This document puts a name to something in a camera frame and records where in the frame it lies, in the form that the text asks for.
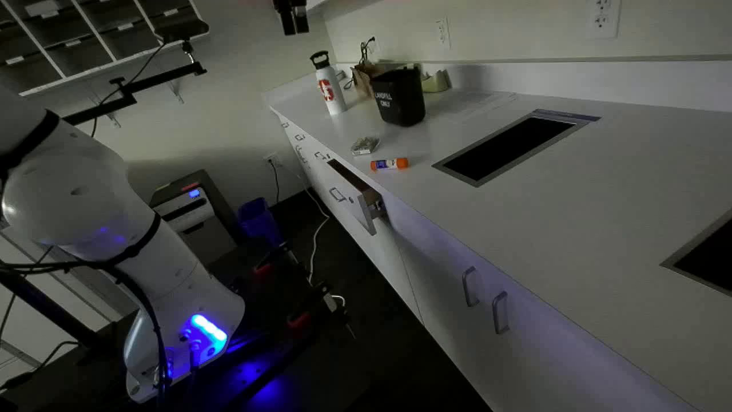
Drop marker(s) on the tape dispenser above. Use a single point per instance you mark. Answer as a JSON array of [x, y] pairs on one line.
[[436, 82]]

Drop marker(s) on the sheet of paper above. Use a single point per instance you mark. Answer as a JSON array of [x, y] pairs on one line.
[[477, 100]]

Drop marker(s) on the steel framed counter opening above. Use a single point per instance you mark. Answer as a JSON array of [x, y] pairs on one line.
[[509, 146], [706, 257]]

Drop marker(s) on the small box of clips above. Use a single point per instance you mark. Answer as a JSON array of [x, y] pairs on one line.
[[365, 146]]

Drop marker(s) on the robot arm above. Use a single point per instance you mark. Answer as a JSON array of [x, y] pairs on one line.
[[86, 194]]

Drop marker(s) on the white water bottle black cap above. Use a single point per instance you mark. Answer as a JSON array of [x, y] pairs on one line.
[[331, 86]]

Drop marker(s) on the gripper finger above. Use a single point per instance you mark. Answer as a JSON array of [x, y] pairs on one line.
[[301, 16]]

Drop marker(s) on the white wall socket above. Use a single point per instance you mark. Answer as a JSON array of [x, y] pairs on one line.
[[273, 159], [373, 47], [442, 32], [603, 17]]

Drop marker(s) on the white pigeonhole shelf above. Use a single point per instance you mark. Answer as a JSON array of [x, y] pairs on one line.
[[86, 40]]

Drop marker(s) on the brown paper bag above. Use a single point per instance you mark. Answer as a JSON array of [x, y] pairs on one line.
[[363, 77]]

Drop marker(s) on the blue bin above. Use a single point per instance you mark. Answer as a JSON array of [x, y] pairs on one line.
[[258, 220]]

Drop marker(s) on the orange capped glue stick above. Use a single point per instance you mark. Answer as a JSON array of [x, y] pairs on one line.
[[390, 164]]

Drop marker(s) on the white drawer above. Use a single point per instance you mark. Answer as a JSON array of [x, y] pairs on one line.
[[357, 197]]

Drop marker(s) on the black waste bin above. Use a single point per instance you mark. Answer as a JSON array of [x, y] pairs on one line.
[[400, 97]]

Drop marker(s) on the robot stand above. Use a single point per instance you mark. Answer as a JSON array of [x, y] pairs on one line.
[[269, 343]]

